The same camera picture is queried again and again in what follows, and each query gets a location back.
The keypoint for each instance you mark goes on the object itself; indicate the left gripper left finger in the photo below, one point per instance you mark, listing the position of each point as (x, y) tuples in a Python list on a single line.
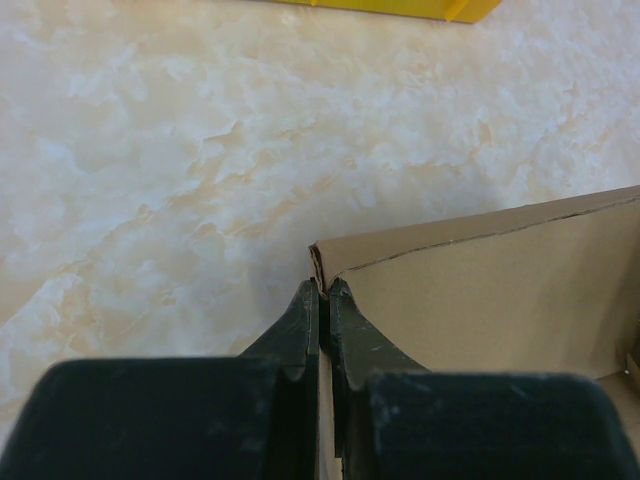
[(252, 416)]

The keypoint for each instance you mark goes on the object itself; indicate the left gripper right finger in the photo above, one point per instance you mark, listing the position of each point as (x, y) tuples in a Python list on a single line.
[(395, 419)]

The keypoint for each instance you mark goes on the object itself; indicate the brown cardboard box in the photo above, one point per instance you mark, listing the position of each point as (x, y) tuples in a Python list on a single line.
[(547, 288)]

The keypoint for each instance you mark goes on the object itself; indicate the yellow plastic tray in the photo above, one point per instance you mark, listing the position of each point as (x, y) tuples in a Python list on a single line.
[(460, 11)]

